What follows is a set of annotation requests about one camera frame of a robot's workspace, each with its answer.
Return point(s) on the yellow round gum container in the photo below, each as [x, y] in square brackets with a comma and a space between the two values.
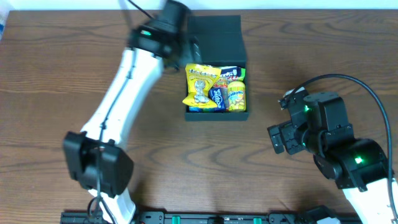
[236, 96]

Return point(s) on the Haribo gummy candy bag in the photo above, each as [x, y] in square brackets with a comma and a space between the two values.
[223, 83]

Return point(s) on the Dairy Milk chocolate bar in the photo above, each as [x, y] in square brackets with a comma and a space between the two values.
[231, 73]

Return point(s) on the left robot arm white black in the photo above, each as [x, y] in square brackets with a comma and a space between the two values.
[96, 156]

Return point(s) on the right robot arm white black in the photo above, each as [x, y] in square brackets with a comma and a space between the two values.
[358, 167]

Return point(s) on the blue Oreo cookie pack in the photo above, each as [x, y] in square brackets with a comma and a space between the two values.
[200, 110]

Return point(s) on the yellow sunflower seed bag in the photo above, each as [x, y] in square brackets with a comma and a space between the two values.
[200, 79]

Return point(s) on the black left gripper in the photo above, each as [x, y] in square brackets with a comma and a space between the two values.
[193, 50]

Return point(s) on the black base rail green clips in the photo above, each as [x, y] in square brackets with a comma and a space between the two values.
[321, 214]

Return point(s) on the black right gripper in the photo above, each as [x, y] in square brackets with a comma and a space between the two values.
[280, 137]

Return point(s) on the blue Eclipse mint pack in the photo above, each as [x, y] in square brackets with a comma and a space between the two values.
[216, 95]

